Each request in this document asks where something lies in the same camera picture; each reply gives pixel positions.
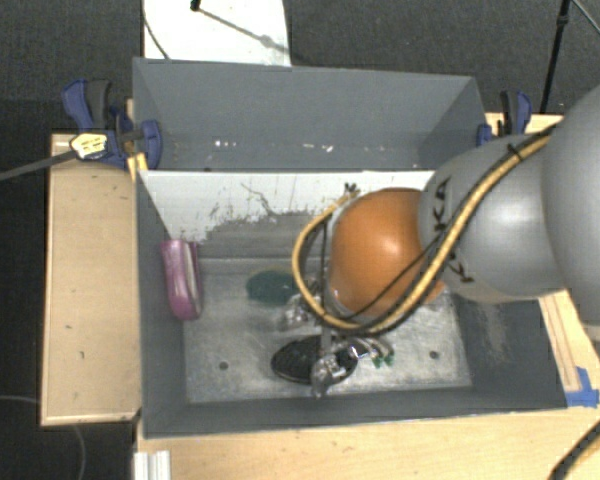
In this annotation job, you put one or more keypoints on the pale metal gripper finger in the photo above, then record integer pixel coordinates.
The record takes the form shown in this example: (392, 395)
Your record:
(339, 368)
(320, 380)

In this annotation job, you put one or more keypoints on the black oval object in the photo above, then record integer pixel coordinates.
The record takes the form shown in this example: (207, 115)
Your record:
(295, 363)

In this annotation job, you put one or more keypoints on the clear glass object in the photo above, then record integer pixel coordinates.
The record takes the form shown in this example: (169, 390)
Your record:
(295, 315)

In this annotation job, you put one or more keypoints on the dark green round object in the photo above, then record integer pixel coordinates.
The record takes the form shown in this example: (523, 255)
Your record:
(269, 288)

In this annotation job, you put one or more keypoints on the purple and white sponge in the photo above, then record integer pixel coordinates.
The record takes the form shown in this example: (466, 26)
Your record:
(181, 280)

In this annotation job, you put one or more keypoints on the pale wood board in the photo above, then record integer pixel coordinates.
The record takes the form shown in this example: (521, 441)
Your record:
(92, 288)

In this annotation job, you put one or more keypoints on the grey metal bin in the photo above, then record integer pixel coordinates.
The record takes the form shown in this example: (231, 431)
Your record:
(280, 113)

